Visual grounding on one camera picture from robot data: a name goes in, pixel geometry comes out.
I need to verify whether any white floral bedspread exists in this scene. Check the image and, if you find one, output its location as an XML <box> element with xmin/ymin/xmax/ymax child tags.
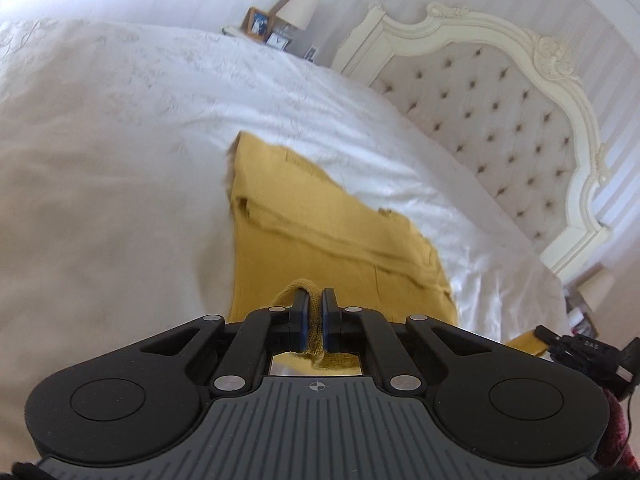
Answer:
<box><xmin>1</xmin><ymin>21</ymin><xmax>567</xmax><ymax>467</ymax></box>

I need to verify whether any small alarm clock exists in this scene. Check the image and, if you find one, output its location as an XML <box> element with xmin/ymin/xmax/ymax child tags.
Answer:
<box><xmin>266</xmin><ymin>30</ymin><xmax>292</xmax><ymax>51</ymax></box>

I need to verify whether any white bedside lamp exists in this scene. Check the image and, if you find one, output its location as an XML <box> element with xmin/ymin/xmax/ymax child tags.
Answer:
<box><xmin>274</xmin><ymin>0</ymin><xmax>320</xmax><ymax>32</ymax></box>

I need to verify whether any small white picture frame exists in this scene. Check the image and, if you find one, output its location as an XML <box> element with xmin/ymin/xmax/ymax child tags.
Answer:
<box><xmin>303</xmin><ymin>47</ymin><xmax>317</xmax><ymax>63</ymax></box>

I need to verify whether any yellow knit sweater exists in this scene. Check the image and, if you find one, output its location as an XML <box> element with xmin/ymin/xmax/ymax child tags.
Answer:
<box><xmin>227</xmin><ymin>131</ymin><xmax>560</xmax><ymax>356</ymax></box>

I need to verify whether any cream tufted headboard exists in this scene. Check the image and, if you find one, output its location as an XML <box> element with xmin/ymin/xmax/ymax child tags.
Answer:
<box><xmin>331</xmin><ymin>2</ymin><xmax>611</xmax><ymax>281</ymax></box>

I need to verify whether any wooden photo frame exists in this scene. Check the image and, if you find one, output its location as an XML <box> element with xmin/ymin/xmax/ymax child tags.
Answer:
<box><xmin>241</xmin><ymin>6</ymin><xmax>273</xmax><ymax>44</ymax></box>

